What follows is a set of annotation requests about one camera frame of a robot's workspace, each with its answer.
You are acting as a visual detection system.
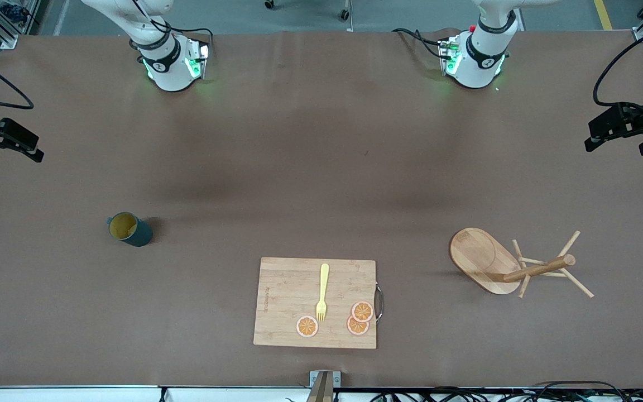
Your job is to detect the dark teal mug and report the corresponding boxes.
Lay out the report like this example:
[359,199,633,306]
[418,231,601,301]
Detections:
[106,212,153,247]

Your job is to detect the wooden mug tree rack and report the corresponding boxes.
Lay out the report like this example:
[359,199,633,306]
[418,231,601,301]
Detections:
[449,227,595,299]

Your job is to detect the white shelf board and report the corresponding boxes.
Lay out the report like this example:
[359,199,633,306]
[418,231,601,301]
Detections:
[0,385,643,402]

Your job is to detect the bamboo cutting board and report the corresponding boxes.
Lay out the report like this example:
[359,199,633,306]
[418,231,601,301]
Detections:
[253,257,385,350]

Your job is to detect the yellow plastic fork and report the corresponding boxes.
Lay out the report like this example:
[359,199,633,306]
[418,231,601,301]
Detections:
[315,264,330,323]

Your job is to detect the blue wire bundle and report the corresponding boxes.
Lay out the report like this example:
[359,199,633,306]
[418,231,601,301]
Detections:
[0,3,27,24]

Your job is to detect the black right base cable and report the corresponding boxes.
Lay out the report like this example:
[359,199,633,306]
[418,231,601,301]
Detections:
[132,0,214,56]

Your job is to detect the black base cable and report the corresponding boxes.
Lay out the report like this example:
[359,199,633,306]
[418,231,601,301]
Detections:
[393,28,446,59]
[132,0,214,56]

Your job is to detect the black left base cable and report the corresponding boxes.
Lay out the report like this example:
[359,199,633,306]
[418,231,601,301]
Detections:
[393,28,446,59]

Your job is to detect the looping black cable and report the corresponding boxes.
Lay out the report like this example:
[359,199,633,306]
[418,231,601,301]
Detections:
[531,381,629,402]

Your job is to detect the tangled black cables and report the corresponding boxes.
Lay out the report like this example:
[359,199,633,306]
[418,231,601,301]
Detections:
[371,388,529,402]

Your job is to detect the metal mounting bracket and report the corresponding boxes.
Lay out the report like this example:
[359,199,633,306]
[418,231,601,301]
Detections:
[309,370,342,389]

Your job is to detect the aluminium camera post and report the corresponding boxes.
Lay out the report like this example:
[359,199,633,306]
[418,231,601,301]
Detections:
[306,373,333,402]

